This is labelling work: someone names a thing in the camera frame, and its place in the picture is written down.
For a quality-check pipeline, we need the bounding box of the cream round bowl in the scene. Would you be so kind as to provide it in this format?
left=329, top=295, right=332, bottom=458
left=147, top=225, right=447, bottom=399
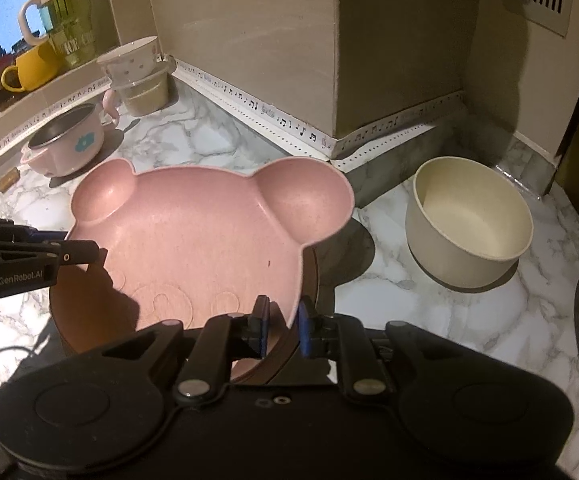
left=405, top=156, right=533, bottom=290

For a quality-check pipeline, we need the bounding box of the brown soap bar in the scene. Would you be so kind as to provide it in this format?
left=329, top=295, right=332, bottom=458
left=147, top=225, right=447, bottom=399
left=0, top=167, right=20, bottom=193

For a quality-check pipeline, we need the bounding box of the white floral ceramic bowl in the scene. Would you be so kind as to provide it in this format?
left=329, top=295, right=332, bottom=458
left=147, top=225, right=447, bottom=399
left=96, top=36, right=161, bottom=84

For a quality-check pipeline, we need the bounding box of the pink steel-lined handled bowl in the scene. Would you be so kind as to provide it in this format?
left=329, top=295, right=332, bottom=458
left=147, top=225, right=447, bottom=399
left=20, top=89, right=120, bottom=178

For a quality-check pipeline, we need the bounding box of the beige ribbed cup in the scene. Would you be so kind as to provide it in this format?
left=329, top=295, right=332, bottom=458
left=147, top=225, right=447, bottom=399
left=112, top=55, right=175, bottom=117

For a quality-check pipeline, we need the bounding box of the green glass pitcher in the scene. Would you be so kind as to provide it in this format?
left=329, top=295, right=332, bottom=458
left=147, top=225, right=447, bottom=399
left=18, top=0, right=96, bottom=70

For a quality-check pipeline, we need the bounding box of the yellow mug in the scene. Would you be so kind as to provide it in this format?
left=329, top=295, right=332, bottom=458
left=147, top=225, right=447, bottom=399
left=2, top=40, right=62, bottom=92

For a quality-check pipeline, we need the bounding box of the pink bear-shaped plate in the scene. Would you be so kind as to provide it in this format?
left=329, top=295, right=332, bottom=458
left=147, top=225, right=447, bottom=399
left=50, top=157, right=355, bottom=384

